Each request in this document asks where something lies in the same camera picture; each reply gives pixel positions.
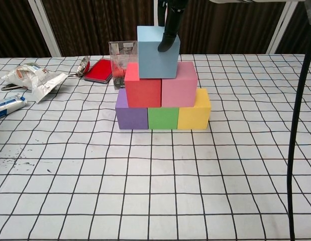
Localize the crumpled white snack bag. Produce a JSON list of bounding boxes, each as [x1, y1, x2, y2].
[[1, 62, 68, 104]]

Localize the red foam cube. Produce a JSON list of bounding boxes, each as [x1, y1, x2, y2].
[[124, 62, 163, 108]]

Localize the clear plastic box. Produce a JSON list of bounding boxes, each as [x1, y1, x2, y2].
[[109, 40, 140, 90]]

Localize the white blue toothpaste tube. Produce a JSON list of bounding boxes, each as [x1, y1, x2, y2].
[[0, 93, 28, 122]]

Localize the black stamp pieces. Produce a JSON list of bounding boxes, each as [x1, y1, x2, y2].
[[113, 77, 127, 90]]

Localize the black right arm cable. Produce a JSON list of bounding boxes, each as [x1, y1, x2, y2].
[[286, 24, 311, 241]]

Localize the pink foam cube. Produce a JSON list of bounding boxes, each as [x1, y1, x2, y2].
[[161, 61, 198, 108]]

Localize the light blue foam cube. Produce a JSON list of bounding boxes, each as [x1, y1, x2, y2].
[[137, 25, 181, 80]]

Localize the red plastic stamp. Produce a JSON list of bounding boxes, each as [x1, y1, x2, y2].
[[112, 61, 128, 79]]

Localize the metal spoon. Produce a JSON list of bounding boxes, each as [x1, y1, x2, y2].
[[67, 56, 90, 78]]

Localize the white partition frame post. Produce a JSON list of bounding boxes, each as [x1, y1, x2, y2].
[[266, 0, 299, 55], [28, 0, 62, 57], [153, 0, 167, 27]]

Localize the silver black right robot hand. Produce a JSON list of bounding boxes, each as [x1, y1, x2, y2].
[[156, 0, 187, 53]]

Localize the green foam cube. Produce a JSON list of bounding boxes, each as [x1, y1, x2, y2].
[[147, 106, 180, 130]]

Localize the red ink pad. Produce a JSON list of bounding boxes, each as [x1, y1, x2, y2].
[[83, 59, 113, 84]]

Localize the yellow foam cube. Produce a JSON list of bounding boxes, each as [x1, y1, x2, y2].
[[177, 88, 212, 131]]

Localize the purple foam cube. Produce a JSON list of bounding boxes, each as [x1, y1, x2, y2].
[[115, 88, 149, 130]]

